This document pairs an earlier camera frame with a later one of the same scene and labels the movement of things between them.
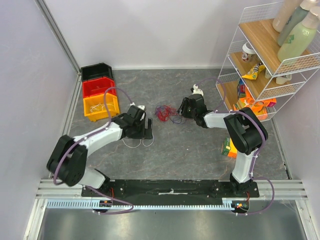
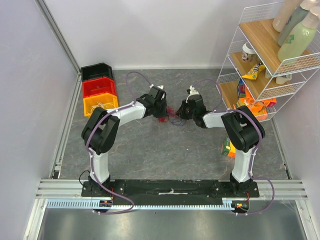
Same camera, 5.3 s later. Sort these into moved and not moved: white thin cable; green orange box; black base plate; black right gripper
Moved: white thin cable
Not moved: black right gripper; green orange box; black base plate
